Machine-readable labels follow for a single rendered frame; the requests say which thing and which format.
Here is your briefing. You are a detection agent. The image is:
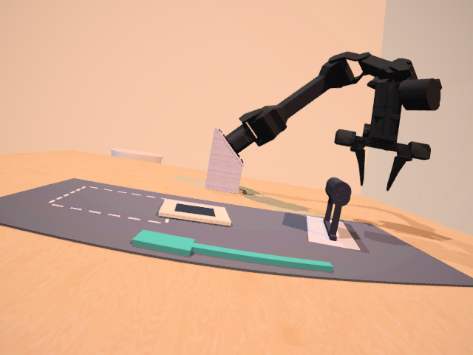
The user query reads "cream tile with dark rectangle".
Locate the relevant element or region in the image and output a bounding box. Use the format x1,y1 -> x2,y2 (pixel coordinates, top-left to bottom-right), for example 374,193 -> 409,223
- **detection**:
159,199 -> 231,226

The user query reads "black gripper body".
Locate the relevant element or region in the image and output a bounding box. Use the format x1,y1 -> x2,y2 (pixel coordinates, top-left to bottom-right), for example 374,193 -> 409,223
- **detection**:
334,106 -> 431,160

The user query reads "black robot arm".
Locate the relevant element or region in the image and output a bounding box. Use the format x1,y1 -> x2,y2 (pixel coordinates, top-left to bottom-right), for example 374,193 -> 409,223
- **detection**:
222,51 -> 442,157

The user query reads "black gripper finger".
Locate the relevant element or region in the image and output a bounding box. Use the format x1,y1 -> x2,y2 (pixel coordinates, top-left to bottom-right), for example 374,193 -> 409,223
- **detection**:
350,147 -> 366,186
386,156 -> 412,191

